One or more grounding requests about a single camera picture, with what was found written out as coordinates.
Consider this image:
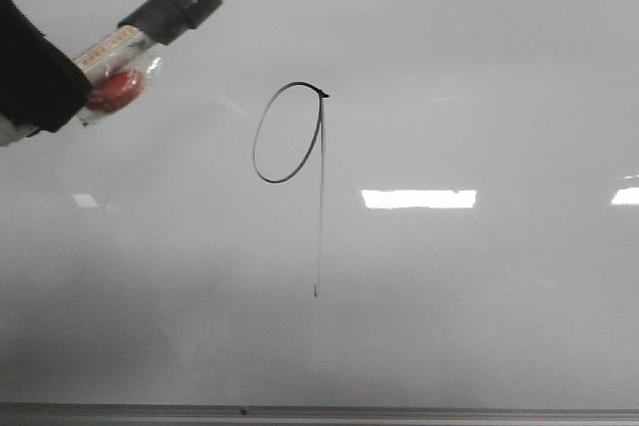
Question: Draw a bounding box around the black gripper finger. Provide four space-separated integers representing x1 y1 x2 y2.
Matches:
1 0 93 133

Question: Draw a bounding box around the whiteboard marker with black tape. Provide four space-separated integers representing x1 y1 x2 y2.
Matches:
0 0 224 148

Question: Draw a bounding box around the white whiteboard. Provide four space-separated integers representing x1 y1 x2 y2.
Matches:
1 0 638 409

